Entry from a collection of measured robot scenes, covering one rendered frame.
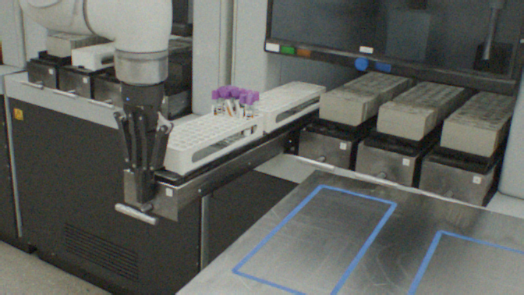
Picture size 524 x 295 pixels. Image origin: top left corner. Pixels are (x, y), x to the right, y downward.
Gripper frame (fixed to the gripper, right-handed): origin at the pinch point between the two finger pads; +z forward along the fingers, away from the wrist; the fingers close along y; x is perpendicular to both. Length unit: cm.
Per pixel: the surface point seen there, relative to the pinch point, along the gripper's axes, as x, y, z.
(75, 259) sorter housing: -46, 76, 67
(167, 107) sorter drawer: -46, 34, 3
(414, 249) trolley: -5, -51, -2
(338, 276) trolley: 9.0, -44.5, -2.0
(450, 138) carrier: -53, -42, -4
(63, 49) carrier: -53, 84, -5
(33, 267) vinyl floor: -47, 100, 80
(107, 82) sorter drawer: -46, 57, 0
